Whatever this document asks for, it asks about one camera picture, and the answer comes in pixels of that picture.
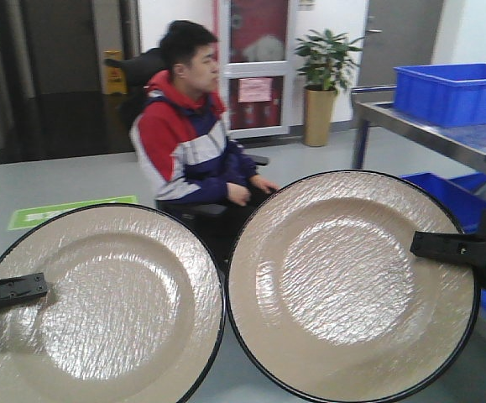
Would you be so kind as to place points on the fire hose cabinet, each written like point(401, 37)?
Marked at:
point(255, 55)

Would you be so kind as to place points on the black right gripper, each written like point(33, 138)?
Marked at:
point(454, 248)

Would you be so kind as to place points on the yellow wet floor sign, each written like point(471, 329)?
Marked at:
point(115, 82)

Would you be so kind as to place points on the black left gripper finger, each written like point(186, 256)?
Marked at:
point(17, 290)

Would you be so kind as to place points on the potted plant gold pot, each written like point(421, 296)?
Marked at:
point(328, 65)

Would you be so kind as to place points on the steel table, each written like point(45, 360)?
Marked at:
point(465, 145)

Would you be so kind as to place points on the blue bin under table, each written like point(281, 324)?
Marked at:
point(457, 196)

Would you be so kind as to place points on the seated man in hoodie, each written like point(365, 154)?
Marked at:
point(182, 143)

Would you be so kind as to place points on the green floor sticker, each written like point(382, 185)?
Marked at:
point(31, 217)

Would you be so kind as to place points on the blue bin on table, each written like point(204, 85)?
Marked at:
point(445, 95)

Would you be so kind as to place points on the beige textured plate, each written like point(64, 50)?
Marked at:
point(135, 309)
point(327, 300)

